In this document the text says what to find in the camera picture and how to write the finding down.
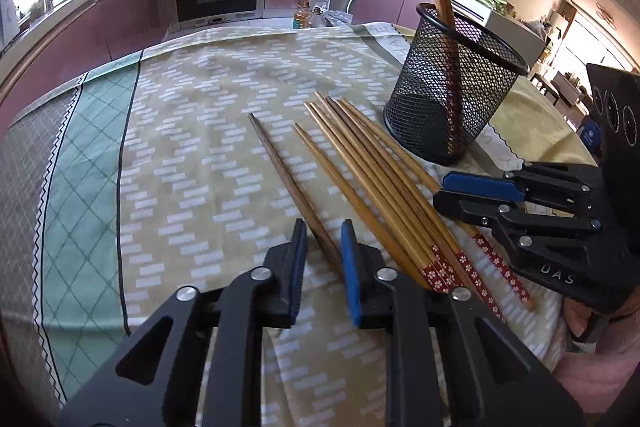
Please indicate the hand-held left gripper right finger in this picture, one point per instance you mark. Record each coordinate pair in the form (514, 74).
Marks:
(350, 267)

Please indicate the person's right hand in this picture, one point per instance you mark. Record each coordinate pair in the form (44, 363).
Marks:
(577, 324)

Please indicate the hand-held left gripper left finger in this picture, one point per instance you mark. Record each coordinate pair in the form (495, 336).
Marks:
(300, 257)

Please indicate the patterned tablecloth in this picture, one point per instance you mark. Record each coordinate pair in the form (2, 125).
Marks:
(200, 107)

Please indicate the bamboo chopstick red floral end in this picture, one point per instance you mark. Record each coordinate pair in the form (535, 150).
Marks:
(446, 4)

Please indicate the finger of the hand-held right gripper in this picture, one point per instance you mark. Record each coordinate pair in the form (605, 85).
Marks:
(465, 204)
(470, 182)

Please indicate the yellow cooking oil bottle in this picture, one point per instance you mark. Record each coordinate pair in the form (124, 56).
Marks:
(300, 17)

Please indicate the dark brown wooden chopstick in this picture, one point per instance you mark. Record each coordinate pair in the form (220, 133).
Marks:
(284, 172)

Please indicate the chopsticks in holder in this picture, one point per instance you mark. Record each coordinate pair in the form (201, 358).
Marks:
(436, 2)

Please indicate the black mesh utensil holder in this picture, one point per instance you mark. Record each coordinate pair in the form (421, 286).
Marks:
(425, 107)

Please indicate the person's right forearm pink sleeve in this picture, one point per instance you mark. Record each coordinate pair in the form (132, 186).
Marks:
(600, 382)

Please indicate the bunch of light bamboo chopsticks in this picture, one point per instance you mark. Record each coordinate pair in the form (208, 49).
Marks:
(379, 187)

